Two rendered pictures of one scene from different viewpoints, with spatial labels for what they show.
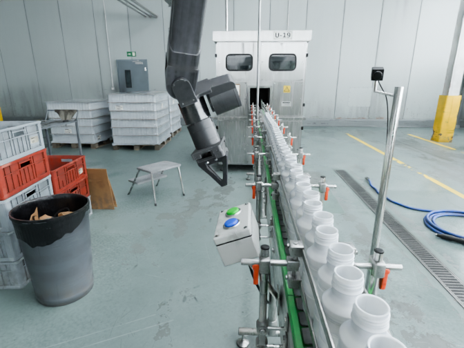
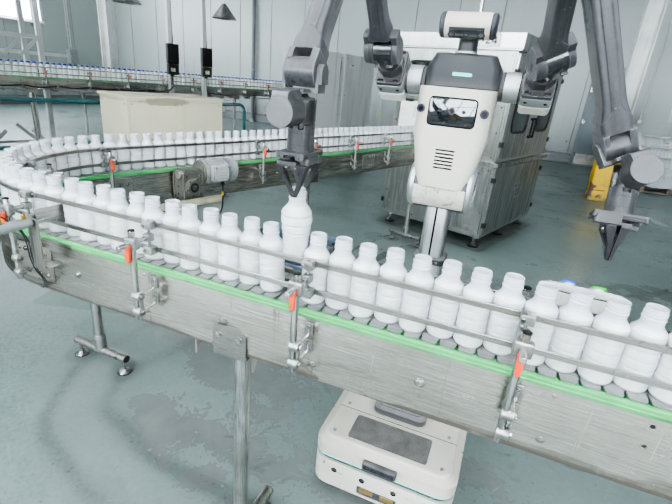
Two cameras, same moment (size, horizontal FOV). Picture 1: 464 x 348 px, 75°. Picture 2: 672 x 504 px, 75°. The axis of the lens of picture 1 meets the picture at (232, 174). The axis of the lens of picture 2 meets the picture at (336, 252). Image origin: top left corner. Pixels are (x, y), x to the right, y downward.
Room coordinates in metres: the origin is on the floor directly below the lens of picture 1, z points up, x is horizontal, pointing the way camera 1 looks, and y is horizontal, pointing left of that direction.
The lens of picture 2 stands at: (0.35, -1.01, 1.49)
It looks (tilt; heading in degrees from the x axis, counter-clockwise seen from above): 21 degrees down; 107
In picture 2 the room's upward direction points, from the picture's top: 5 degrees clockwise
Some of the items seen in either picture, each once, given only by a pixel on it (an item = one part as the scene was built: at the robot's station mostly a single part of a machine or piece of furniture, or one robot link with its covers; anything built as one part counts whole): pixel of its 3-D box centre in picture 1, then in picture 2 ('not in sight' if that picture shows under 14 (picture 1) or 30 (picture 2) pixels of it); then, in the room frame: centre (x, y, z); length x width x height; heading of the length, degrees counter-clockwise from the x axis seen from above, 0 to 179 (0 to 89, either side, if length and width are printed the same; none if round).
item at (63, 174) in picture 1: (51, 173); not in sight; (2.82, 1.75, 0.55); 0.61 x 0.41 x 0.22; 179
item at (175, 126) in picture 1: (158, 112); not in sight; (8.58, 2.05, 0.59); 1.25 x 1.03 x 1.17; 178
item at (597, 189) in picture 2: not in sight; (606, 166); (2.30, 7.34, 0.55); 0.40 x 0.40 x 1.10; 87
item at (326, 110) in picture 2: not in sight; (309, 113); (-2.39, 5.76, 0.96); 0.82 x 0.50 x 1.91; 69
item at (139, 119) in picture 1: (142, 119); not in sight; (6.99, 2.05, 0.59); 1.24 x 1.03 x 1.17; 179
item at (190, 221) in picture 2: not in sight; (190, 236); (-0.31, -0.12, 1.08); 0.06 x 0.06 x 0.17
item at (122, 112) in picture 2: not in sight; (165, 150); (-3.00, 3.10, 0.59); 1.10 x 0.62 x 1.18; 69
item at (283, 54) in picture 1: (258, 103); not in sight; (5.48, -0.47, 1.05); 1.60 x 1.40 x 2.10; 177
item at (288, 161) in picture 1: (289, 184); not in sight; (0.93, -0.19, 1.08); 0.06 x 0.06 x 0.17
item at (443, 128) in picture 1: (445, 118); not in sight; (7.45, -5.19, 0.55); 0.40 x 0.40 x 1.10; 87
